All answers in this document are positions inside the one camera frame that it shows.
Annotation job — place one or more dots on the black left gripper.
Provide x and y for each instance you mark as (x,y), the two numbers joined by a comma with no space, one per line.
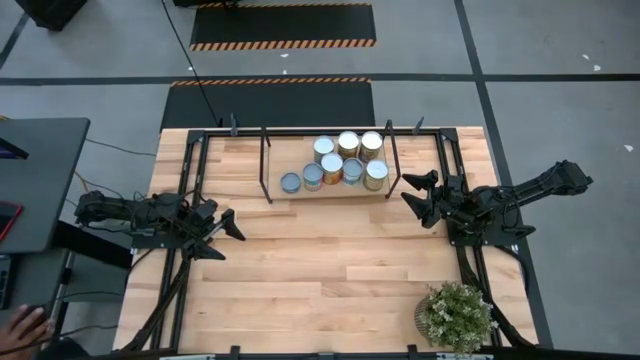
(202,222)

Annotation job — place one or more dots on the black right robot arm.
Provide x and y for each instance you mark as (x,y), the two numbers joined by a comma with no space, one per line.
(540,185)

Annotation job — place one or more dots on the person's hand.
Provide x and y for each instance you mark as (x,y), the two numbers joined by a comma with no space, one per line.
(22,330)

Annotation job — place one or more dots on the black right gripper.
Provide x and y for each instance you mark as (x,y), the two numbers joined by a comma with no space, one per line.
(455,202)

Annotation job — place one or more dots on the orange red corn can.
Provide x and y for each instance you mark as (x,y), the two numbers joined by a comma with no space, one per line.
(348,142)

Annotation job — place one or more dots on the grey desk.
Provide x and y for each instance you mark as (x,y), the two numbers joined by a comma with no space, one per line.
(45,175)

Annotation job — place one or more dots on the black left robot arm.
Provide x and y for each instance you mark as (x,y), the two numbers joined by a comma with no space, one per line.
(150,212)

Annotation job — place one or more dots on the black hazard-striped floor mat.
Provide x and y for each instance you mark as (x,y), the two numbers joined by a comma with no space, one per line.
(270,105)
(280,22)

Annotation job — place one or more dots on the black rig frame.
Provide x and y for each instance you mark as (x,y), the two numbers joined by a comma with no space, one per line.
(196,136)

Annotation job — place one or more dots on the red-edged tablet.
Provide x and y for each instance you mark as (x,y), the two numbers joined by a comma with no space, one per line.
(7,217)

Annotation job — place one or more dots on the blue green peaches can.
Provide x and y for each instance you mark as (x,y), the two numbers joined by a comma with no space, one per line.
(371,143)

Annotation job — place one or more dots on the potted green plant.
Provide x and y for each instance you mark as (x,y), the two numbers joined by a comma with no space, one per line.
(457,317)

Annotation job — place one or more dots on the orange yellow pineapple can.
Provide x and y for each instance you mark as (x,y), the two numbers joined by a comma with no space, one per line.
(331,162)

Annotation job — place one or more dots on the green blue cherries can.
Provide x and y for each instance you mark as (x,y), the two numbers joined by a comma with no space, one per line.
(323,145)

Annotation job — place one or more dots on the black floor box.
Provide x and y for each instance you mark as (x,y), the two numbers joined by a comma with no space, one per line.
(50,12)

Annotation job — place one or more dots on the white mixed vegetables can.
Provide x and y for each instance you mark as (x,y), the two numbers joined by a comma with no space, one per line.
(352,167)

